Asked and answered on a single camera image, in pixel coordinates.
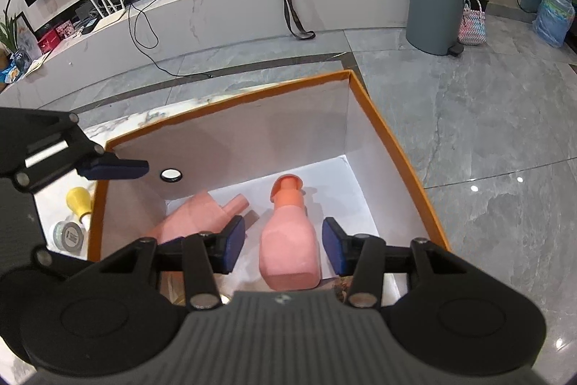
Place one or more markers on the small black box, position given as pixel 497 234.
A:
pixel 89 25

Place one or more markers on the white router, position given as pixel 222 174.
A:
pixel 112 17

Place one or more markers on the pink woven basket bag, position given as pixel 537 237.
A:
pixel 473 26

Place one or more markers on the grey pedal trash bin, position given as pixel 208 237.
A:
pixel 435 6

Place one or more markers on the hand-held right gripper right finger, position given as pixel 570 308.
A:
pixel 333 249

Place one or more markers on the red box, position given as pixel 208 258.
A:
pixel 47 42

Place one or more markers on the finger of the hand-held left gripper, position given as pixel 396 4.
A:
pixel 117 169
pixel 58 263

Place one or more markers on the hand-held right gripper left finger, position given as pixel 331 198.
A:
pixel 234 243

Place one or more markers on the small silver jar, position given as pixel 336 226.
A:
pixel 68 237

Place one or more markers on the photo frame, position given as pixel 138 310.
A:
pixel 27 35

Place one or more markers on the blue snack packet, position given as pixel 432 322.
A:
pixel 13 69

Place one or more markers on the pink bottle orange cap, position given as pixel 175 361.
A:
pixel 288 245

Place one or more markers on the yellow squeeze bulb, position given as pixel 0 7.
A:
pixel 80 200

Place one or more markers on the blue plastic bag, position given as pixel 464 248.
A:
pixel 554 17

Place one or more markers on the large pink bottle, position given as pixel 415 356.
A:
pixel 194 218

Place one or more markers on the pink printed card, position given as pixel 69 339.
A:
pixel 64 29

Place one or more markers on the thin-leaved green plant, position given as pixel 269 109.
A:
pixel 8 28

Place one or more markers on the orange cardboard box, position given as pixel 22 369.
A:
pixel 270 132

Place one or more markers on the white marble console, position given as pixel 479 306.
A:
pixel 203 19

